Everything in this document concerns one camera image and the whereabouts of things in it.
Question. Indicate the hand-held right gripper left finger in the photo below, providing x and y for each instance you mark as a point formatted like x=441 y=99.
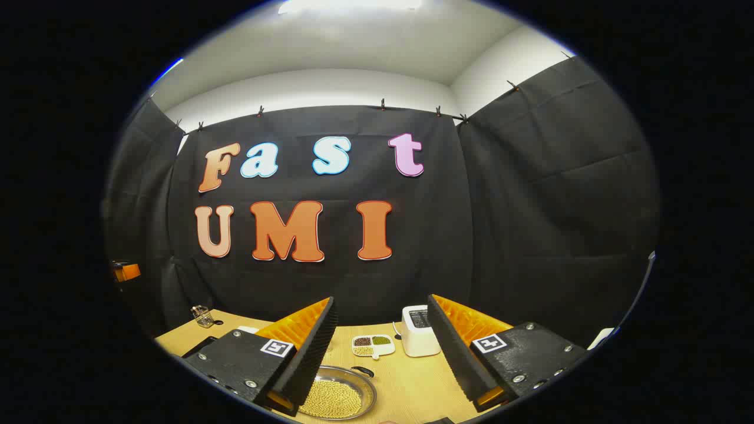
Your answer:
x=312 y=353

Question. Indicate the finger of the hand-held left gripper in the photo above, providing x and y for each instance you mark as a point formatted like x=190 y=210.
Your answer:
x=128 y=272

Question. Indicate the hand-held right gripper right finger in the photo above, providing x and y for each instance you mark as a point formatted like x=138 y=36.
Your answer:
x=456 y=353

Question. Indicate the black induction cooktop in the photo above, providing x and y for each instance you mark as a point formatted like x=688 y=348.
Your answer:
x=200 y=347

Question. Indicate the white toaster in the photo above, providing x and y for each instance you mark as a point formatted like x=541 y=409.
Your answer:
x=419 y=341

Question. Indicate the pile of soybeans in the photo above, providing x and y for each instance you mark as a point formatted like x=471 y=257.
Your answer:
x=333 y=399

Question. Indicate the white divided dish of beans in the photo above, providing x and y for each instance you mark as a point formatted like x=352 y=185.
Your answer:
x=372 y=347

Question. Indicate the white object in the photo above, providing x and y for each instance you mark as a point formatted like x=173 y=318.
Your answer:
x=602 y=338

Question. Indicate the row of black clips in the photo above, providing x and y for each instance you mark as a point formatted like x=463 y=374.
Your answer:
x=383 y=105

